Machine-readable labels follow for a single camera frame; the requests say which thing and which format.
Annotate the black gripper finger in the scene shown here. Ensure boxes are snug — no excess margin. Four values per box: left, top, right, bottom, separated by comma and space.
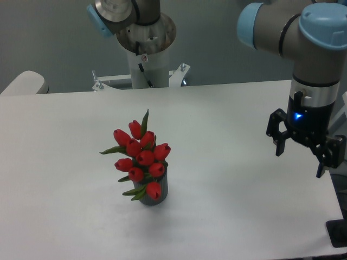
266, 108, 290, 157
309, 135, 346, 178

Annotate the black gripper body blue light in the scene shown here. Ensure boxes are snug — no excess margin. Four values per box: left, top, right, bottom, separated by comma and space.
281, 91, 334, 144

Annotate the red tulip bouquet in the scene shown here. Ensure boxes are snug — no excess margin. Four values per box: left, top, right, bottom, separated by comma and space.
100, 111, 171, 201

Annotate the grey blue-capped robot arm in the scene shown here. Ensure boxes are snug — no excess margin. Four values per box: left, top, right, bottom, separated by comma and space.
236, 1, 346, 178

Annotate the dark grey ribbed vase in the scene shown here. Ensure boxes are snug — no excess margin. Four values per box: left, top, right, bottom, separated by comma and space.
133, 169, 168, 206

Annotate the black device at table edge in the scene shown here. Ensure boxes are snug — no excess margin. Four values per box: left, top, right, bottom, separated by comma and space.
326, 219, 346, 248

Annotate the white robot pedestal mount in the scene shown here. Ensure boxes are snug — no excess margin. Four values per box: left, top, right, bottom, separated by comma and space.
92, 51, 191, 92

